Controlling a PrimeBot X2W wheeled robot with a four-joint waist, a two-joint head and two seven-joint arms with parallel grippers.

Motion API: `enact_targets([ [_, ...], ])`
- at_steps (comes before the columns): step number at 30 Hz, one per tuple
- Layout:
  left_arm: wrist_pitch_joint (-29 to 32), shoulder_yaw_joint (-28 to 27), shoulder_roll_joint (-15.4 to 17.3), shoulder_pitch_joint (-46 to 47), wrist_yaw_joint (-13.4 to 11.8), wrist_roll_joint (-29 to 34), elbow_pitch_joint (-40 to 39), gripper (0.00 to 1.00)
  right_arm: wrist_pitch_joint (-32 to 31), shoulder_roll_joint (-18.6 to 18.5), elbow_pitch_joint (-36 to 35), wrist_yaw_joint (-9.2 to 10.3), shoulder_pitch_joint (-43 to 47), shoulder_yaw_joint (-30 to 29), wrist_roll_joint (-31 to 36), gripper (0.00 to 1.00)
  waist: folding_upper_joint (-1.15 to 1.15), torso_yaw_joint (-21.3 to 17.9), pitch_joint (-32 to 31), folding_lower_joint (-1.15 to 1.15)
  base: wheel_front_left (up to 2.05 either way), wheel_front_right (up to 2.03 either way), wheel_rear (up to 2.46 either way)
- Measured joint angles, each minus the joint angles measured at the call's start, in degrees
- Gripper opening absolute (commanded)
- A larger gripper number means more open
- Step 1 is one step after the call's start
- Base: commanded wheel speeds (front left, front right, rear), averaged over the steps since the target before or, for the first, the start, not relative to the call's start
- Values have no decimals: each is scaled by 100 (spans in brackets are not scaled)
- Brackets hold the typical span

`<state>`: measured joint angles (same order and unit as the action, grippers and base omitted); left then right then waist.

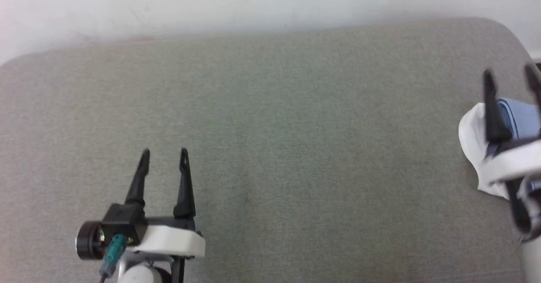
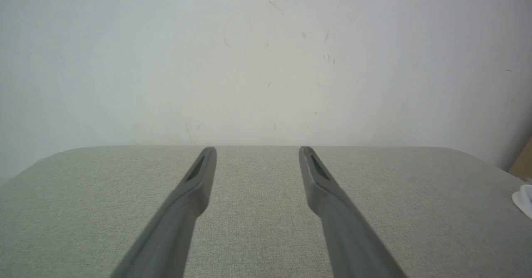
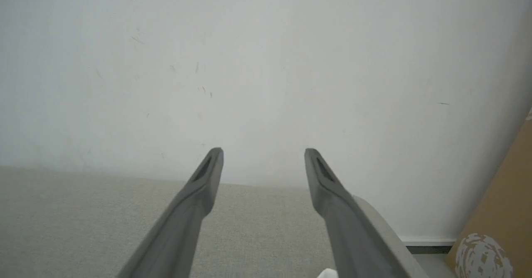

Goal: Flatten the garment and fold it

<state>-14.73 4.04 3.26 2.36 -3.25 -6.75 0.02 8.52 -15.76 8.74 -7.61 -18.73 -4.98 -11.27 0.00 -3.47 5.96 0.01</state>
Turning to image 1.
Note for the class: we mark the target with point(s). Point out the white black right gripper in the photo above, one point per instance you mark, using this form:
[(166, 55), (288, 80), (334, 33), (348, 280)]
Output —
[(517, 162)]

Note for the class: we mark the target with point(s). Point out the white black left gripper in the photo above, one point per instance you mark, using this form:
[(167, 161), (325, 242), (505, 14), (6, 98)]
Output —
[(169, 238)]

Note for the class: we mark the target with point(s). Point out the light blue polo shirt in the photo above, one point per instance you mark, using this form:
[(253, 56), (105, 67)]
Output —
[(473, 139)]

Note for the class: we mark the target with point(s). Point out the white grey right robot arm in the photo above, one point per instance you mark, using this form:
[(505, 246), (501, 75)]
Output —
[(531, 253)]

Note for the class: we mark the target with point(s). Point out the grey fabric sofa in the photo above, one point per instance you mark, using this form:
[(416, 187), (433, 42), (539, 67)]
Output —
[(296, 147)]

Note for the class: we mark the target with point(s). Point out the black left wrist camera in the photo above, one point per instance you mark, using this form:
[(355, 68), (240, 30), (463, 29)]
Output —
[(88, 240)]

